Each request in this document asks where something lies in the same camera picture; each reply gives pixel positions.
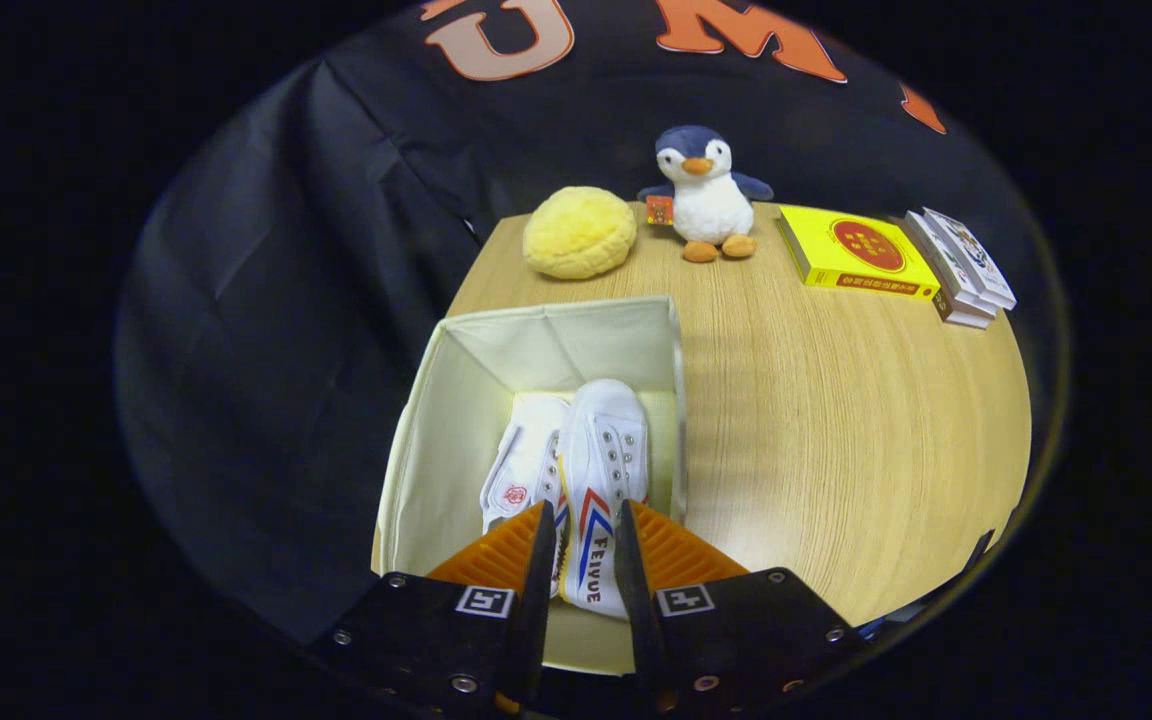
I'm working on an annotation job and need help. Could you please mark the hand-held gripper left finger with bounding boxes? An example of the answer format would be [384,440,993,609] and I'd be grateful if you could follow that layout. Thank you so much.
[311,500,557,716]

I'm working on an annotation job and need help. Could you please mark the yellow plush bun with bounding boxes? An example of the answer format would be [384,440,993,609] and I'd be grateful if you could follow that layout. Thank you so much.
[522,186,638,281]

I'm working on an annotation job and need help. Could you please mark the black bar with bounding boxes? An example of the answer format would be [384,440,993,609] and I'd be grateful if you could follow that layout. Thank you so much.
[961,528,997,576]

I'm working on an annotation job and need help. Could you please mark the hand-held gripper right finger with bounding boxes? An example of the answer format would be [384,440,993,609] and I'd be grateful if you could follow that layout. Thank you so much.
[616,498,867,713]

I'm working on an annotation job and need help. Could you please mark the penguin plush toy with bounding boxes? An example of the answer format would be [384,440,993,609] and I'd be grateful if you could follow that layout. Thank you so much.
[636,124,775,265]

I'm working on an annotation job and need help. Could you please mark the white illustrated cover book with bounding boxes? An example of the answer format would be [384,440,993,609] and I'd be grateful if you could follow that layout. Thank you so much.
[921,206,1018,311]

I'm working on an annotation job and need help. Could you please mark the white canvas shoe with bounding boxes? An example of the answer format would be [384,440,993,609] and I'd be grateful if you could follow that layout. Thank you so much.
[480,392,572,536]
[556,378,652,621]

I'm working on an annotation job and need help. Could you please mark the beige fabric storage box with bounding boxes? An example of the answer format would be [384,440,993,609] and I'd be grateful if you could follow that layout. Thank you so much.
[371,294,689,676]

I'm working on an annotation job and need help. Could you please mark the yellow book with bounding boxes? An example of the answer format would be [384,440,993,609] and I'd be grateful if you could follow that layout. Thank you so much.
[774,204,941,301]

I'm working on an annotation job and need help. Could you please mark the plain white book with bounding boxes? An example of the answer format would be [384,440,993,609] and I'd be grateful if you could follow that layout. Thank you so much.
[904,210,999,319]

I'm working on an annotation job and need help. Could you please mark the black backdrop cloth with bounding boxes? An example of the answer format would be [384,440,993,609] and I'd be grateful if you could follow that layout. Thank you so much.
[116,0,1047,641]

